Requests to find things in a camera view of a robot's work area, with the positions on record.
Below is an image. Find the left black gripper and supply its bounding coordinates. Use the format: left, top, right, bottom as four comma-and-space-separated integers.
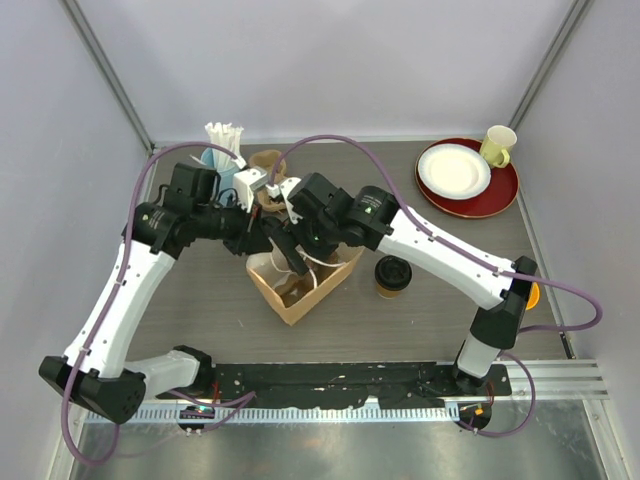
194, 194, 274, 257

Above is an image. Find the single cardboard cup carrier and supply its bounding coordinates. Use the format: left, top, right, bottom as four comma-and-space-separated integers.
270, 247, 319, 301

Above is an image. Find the brown paper bag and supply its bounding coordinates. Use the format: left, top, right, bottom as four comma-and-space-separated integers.
246, 244, 364, 326

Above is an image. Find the black coffee cup lid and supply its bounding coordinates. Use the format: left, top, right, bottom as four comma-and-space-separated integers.
374, 255, 413, 291

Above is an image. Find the brown paper cup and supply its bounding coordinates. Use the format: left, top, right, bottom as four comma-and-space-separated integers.
376, 283, 407, 299

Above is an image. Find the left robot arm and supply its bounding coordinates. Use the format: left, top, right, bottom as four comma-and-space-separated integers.
39, 164, 271, 425

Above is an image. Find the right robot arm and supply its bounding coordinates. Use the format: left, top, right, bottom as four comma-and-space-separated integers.
266, 173, 537, 395

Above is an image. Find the light blue straw holder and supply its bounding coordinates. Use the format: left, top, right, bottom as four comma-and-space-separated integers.
191, 148, 247, 190

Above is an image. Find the cardboard cup carrier stack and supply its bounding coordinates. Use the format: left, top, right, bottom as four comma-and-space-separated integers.
248, 149, 300, 215

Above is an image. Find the white paper plate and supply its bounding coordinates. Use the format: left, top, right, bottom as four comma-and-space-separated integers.
417, 143, 491, 200

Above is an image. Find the red round tray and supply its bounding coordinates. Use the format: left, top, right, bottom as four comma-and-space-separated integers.
415, 138, 519, 219

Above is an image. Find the pale yellow mug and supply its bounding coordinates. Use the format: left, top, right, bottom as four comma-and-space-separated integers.
479, 125, 518, 168

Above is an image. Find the orange bowl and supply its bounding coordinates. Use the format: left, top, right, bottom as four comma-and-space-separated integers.
526, 282, 541, 311

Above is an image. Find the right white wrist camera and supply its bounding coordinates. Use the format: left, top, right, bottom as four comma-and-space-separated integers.
265, 177, 302, 224

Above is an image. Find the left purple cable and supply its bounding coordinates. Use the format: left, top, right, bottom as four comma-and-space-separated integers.
62, 142, 259, 467

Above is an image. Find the purple cable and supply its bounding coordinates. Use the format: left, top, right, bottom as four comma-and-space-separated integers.
269, 133, 604, 441
62, 142, 259, 467

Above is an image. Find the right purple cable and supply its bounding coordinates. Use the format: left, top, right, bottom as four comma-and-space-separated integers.
269, 133, 604, 441

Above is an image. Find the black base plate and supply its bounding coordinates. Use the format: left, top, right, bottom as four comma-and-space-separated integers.
154, 360, 514, 409

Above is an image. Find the aluminium frame rail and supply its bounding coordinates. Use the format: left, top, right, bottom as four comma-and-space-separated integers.
78, 360, 608, 429

